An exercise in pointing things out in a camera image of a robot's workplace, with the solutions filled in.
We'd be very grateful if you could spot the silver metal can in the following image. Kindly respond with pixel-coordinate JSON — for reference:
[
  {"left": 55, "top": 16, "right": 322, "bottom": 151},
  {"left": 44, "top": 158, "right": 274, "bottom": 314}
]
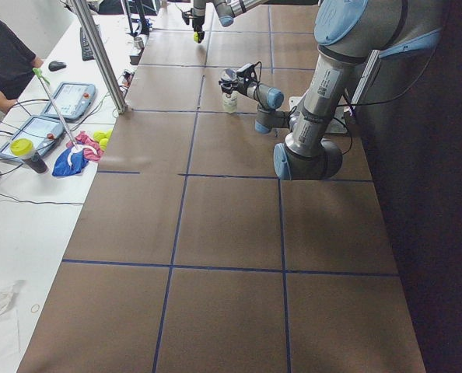
[{"left": 133, "top": 37, "right": 144, "bottom": 49}]

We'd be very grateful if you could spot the person in black shirt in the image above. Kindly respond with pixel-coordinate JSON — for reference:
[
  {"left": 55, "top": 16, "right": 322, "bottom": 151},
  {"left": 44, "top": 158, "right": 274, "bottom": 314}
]
[{"left": 0, "top": 20, "right": 44, "bottom": 113}]

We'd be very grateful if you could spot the yellow tennis ball on desk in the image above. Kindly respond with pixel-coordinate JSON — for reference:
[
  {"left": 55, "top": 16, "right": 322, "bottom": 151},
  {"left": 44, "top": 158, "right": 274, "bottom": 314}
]
[{"left": 93, "top": 131, "right": 107, "bottom": 143}]

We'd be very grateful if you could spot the crumpled white plastic wrap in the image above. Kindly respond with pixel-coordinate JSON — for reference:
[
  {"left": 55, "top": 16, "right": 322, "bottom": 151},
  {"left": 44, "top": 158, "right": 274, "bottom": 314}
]
[{"left": 0, "top": 280, "right": 26, "bottom": 315}]

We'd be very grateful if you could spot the cup with yellow lid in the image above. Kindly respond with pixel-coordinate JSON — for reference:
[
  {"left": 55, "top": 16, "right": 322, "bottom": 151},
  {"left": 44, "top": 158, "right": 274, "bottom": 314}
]
[{"left": 10, "top": 138, "right": 48, "bottom": 174}]

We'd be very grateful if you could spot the aluminium frame post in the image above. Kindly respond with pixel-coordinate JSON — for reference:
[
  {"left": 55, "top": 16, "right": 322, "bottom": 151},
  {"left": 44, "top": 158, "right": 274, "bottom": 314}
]
[{"left": 71, "top": 0, "right": 127, "bottom": 114}]

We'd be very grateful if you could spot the black computer mouse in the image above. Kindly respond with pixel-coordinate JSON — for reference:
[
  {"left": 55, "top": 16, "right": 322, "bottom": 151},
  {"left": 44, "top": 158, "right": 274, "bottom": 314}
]
[{"left": 48, "top": 61, "right": 67, "bottom": 71}]

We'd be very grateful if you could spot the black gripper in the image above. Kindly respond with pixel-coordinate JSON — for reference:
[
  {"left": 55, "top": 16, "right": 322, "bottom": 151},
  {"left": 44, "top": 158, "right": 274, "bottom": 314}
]
[
  {"left": 219, "top": 75, "right": 254, "bottom": 95},
  {"left": 191, "top": 0, "right": 206, "bottom": 42}
]

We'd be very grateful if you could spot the lower teach pendant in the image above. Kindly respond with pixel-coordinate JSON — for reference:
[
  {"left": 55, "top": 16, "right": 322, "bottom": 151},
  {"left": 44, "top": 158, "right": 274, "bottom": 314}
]
[{"left": 0, "top": 116, "right": 64, "bottom": 162}]

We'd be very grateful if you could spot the pink cloth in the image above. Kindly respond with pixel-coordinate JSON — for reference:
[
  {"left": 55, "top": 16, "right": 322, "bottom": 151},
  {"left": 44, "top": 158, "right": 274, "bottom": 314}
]
[{"left": 66, "top": 131, "right": 103, "bottom": 162}]

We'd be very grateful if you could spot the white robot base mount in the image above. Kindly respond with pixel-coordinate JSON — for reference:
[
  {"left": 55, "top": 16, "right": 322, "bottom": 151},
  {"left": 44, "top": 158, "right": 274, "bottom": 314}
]
[{"left": 289, "top": 96, "right": 352, "bottom": 135}]

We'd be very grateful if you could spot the black keyboard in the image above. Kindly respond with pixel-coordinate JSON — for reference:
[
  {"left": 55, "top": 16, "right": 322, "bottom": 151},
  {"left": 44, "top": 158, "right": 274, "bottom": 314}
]
[{"left": 79, "top": 27, "right": 94, "bottom": 61}]

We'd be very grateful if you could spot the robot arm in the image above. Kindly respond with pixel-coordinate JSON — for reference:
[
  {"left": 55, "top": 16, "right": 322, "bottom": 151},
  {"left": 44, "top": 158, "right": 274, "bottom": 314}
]
[
  {"left": 189, "top": 0, "right": 265, "bottom": 44},
  {"left": 219, "top": 1, "right": 446, "bottom": 180}
]

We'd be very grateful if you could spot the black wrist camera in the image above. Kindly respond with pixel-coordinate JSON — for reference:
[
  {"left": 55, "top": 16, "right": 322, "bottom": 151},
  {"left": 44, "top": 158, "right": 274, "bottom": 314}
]
[
  {"left": 181, "top": 11, "right": 192, "bottom": 25},
  {"left": 236, "top": 63, "right": 256, "bottom": 78}
]

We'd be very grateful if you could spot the grabber stick with green tip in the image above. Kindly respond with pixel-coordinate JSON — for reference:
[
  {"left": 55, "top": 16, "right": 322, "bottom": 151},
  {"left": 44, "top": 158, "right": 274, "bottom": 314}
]
[{"left": 32, "top": 68, "right": 80, "bottom": 152}]

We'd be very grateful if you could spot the clear plastic ball tube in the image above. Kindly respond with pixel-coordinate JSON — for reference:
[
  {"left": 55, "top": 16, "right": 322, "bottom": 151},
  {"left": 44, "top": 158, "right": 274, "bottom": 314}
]
[{"left": 219, "top": 68, "right": 238, "bottom": 113}]

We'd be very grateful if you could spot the teach pendant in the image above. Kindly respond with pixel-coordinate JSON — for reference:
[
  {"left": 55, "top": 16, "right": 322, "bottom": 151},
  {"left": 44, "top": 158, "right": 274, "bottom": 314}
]
[
  {"left": 0, "top": 116, "right": 64, "bottom": 162},
  {"left": 45, "top": 82, "right": 96, "bottom": 122}
]

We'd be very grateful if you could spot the upper teach pendant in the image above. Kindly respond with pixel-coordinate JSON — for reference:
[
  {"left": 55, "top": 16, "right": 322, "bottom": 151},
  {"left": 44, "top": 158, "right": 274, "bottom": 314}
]
[{"left": 45, "top": 82, "right": 96, "bottom": 122}]

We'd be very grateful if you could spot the black monitor stand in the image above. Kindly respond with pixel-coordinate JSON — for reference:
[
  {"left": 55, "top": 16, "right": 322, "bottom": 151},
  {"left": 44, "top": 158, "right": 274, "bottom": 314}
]
[{"left": 124, "top": 0, "right": 159, "bottom": 37}]

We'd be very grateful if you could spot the blue cloth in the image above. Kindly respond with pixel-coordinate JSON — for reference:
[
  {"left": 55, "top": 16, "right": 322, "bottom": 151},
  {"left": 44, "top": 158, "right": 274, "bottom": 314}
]
[{"left": 52, "top": 148, "right": 89, "bottom": 177}]

